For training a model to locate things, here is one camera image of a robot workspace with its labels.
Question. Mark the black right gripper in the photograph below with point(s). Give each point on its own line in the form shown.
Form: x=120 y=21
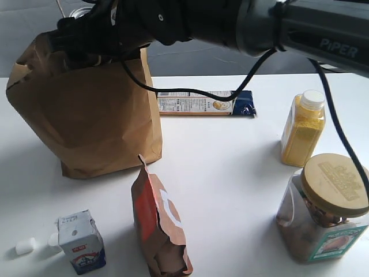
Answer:
x=113 y=28

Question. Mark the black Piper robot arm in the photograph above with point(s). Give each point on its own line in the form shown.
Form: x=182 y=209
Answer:
x=332 y=32

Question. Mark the brown paper bag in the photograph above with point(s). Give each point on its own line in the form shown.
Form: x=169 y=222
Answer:
x=96 y=120

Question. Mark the flat noodle packet blue end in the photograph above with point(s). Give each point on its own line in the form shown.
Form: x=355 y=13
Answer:
x=185 y=103

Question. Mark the copper red snack pouch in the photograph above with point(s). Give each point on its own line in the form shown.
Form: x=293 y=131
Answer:
x=158 y=226

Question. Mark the small white blue milk carton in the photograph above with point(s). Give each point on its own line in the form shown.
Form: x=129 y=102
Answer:
x=81 y=242

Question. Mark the yellow millet plastic bottle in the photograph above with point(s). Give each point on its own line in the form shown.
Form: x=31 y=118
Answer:
x=303 y=128

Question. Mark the small white bottle cap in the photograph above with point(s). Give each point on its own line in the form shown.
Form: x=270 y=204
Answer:
x=25 y=246

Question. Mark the clear jar with tan lid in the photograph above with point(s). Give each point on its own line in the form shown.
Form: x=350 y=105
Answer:
x=324 y=210

